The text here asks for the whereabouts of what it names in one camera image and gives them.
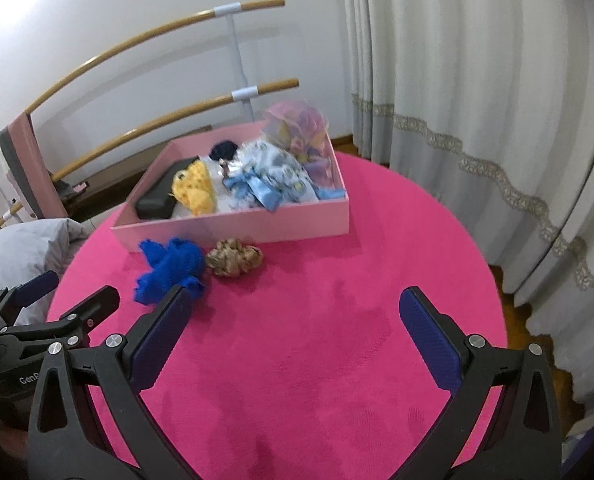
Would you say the blue terry cloth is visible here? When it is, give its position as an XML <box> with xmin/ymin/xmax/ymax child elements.
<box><xmin>133</xmin><ymin>236</ymin><xmax>209</xmax><ymax>306</ymax></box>

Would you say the dark wooden furniture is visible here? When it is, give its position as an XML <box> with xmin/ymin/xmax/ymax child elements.
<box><xmin>52</xmin><ymin>125</ymin><xmax>213</xmax><ymax>196</ymax></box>

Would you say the black case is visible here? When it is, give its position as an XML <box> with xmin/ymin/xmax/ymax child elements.
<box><xmin>136</xmin><ymin>156</ymin><xmax>200</xmax><ymax>221</ymax></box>

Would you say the white printed baby cloth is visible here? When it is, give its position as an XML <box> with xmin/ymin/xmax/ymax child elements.
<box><xmin>224</xmin><ymin>141</ymin><xmax>323</xmax><ymax>211</ymax></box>

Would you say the yellow knitted toy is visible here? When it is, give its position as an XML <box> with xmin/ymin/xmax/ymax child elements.
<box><xmin>171</xmin><ymin>161</ymin><xmax>217</xmax><ymax>217</ymax></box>

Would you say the pink hanging mat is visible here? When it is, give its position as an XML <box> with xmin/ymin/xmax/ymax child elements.
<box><xmin>0</xmin><ymin>112</ymin><xmax>63</xmax><ymax>221</ymax></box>

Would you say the navy knitted scrunchie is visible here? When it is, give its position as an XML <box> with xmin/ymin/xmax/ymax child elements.
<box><xmin>208</xmin><ymin>140</ymin><xmax>240</xmax><ymax>161</ymax></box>

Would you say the cream curtain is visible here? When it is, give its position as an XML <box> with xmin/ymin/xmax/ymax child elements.
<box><xmin>337</xmin><ymin>0</ymin><xmax>594</xmax><ymax>411</ymax></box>

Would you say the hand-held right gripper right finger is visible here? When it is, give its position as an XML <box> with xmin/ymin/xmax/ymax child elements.
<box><xmin>399</xmin><ymin>286</ymin><xmax>562</xmax><ymax>480</ymax></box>

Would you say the pink cardboard box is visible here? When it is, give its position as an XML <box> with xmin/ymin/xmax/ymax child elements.
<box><xmin>110</xmin><ymin>120</ymin><xmax>351</xmax><ymax>252</ymax></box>

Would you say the clear plastic pouch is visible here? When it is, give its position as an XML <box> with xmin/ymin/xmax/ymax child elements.
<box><xmin>217</xmin><ymin>157</ymin><xmax>245</xmax><ymax>181</ymax></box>

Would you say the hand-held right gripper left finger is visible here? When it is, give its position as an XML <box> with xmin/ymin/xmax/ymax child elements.
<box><xmin>27</xmin><ymin>284</ymin><xmax>198</xmax><ymax>480</ymax></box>

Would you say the light blue fabric bow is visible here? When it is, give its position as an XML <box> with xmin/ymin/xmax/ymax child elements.
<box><xmin>224</xmin><ymin>172</ymin><xmax>283</xmax><ymax>213</ymax></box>

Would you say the long wooden ballet barre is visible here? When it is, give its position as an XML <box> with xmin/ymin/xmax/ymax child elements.
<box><xmin>0</xmin><ymin>0</ymin><xmax>286</xmax><ymax>171</ymax></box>

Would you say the short wooden ballet barre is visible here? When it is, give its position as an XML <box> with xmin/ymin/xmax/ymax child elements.
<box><xmin>0</xmin><ymin>78</ymin><xmax>299</xmax><ymax>231</ymax></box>

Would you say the beige scrunchie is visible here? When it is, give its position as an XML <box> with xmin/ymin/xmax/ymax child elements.
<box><xmin>205</xmin><ymin>238</ymin><xmax>264</xmax><ymax>277</ymax></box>

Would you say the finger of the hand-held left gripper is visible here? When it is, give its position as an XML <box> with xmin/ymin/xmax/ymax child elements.
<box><xmin>0</xmin><ymin>270</ymin><xmax>60</xmax><ymax>329</ymax></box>
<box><xmin>0</xmin><ymin>285</ymin><xmax>121</xmax><ymax>356</ymax></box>

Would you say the white barre post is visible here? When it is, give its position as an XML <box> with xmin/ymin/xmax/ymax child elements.
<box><xmin>214</xmin><ymin>4</ymin><xmax>258</xmax><ymax>123</ymax></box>

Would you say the grey-pink pillow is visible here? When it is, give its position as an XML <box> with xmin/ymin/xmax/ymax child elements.
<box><xmin>0</xmin><ymin>217</ymin><xmax>95</xmax><ymax>328</ymax></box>

